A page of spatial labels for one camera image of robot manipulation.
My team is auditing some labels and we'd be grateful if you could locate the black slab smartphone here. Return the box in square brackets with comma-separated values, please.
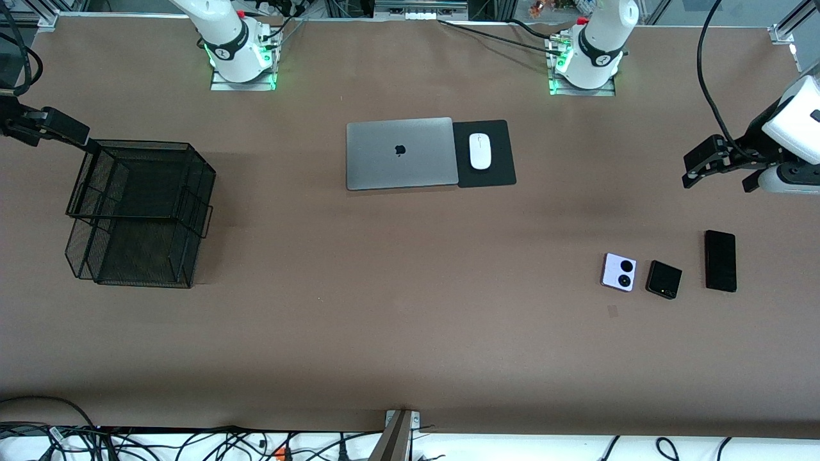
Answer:
[704, 230, 738, 293]

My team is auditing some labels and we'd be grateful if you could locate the black flip phone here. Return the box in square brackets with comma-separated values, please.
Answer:
[645, 259, 684, 300]

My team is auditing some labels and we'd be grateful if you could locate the lilac flip phone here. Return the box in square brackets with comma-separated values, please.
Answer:
[600, 252, 637, 293]

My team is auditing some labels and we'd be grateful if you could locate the black mesh two-tier tray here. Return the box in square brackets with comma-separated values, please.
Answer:
[64, 140, 217, 289]

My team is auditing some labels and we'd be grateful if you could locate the black mouse pad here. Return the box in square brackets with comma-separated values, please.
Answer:
[452, 119, 517, 189]

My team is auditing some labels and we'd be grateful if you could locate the white computer mouse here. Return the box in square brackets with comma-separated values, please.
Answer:
[469, 133, 493, 171]

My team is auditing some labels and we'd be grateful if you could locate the silver closed laptop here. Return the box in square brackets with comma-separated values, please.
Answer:
[346, 117, 459, 191]

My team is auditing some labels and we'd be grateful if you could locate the white power strip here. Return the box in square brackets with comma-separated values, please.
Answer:
[375, 0, 468, 21]

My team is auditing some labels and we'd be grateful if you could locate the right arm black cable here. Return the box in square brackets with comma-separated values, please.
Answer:
[0, 0, 44, 97]

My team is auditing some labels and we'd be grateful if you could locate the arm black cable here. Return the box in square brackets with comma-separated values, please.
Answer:
[697, 0, 747, 161]
[0, 0, 44, 97]

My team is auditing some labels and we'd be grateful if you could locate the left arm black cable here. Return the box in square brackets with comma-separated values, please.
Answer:
[697, 0, 747, 161]

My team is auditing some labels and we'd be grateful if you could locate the aluminium frame profile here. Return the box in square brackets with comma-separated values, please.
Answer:
[769, 0, 820, 72]

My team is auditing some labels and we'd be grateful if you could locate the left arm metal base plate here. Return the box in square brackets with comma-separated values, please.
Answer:
[548, 70, 617, 97]

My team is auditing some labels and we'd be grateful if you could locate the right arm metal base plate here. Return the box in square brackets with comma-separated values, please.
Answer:
[210, 67, 277, 92]

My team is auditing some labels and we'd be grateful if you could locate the short black table cable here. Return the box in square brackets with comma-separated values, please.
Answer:
[506, 18, 558, 42]

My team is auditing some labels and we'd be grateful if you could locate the black base cable bunch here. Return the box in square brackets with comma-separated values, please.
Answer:
[259, 0, 309, 49]

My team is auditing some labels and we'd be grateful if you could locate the long black table cable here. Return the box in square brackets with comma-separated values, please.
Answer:
[438, 19, 564, 58]

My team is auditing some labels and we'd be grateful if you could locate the black looped floor cable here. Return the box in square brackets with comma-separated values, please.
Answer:
[0, 396, 98, 430]

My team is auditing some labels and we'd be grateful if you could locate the aluminium camera post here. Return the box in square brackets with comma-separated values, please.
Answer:
[368, 410, 421, 461]

